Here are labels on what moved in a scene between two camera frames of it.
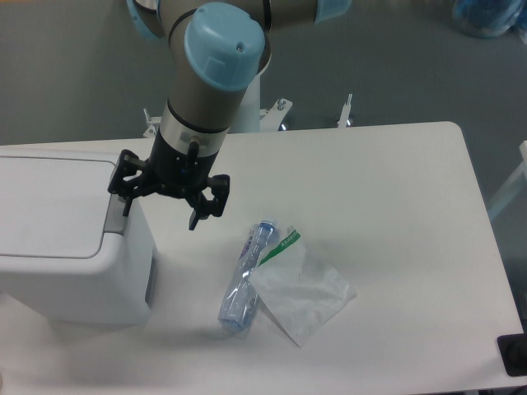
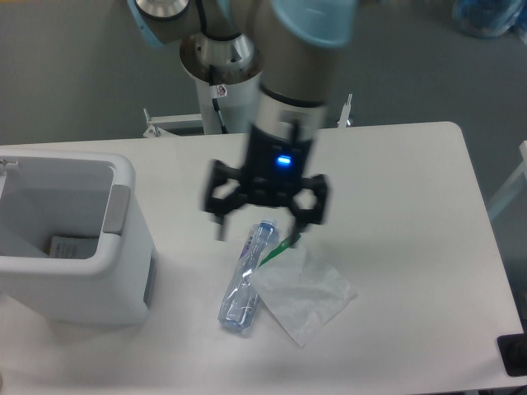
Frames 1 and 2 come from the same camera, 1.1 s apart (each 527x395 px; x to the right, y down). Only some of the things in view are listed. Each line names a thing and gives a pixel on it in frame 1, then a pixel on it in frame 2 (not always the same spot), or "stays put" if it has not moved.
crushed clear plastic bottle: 240,304 stays put
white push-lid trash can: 67,249 stays put
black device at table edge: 513,349 stays put
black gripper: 172,171 → 274,165
